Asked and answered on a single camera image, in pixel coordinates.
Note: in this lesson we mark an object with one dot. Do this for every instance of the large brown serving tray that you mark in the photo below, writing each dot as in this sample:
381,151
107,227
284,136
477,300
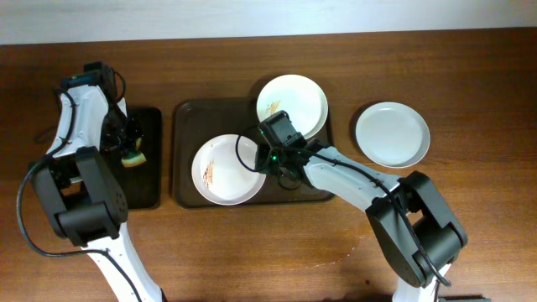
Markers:
196,121

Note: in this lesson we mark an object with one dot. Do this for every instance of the white plate top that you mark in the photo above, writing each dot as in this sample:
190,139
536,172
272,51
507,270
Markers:
303,100

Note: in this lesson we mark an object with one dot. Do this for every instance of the pale grey plate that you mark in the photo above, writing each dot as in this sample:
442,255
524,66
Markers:
392,135

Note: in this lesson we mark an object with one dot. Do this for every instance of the white plate bottom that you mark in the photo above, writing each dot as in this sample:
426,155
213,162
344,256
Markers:
219,176

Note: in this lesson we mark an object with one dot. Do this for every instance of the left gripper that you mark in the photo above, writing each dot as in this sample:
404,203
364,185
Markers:
127,143

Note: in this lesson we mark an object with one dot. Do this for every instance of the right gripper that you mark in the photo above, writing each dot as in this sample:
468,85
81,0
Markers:
263,157

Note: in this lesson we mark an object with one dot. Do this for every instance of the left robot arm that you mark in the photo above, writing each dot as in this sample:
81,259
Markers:
80,196

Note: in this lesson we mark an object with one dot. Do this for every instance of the white plate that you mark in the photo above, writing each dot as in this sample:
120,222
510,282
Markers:
219,176
303,100

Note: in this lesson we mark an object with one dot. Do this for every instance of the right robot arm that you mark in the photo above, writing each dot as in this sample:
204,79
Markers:
419,235

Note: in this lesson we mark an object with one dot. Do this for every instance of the green yellow sponge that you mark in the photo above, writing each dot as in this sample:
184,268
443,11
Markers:
134,157

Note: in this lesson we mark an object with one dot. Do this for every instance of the small black tray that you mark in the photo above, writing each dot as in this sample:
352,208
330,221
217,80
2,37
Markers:
141,184

